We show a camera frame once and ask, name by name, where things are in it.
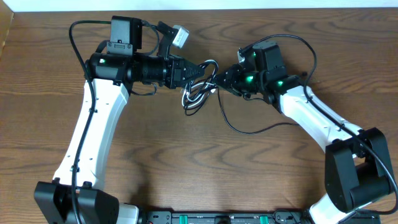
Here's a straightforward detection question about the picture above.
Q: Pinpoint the white USB cable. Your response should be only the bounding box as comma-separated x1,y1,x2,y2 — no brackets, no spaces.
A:
182,58,218,110

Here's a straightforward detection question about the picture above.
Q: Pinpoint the thin black USB cable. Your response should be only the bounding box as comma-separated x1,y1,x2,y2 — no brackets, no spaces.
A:
214,86,299,135

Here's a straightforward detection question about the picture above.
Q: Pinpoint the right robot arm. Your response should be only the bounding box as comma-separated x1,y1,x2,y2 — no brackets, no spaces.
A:
214,40,397,223

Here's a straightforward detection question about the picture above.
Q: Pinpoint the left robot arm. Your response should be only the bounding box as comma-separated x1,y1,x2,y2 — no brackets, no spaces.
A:
34,16,204,223

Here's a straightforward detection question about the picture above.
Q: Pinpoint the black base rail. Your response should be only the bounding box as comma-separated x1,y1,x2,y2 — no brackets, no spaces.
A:
136,210,382,224

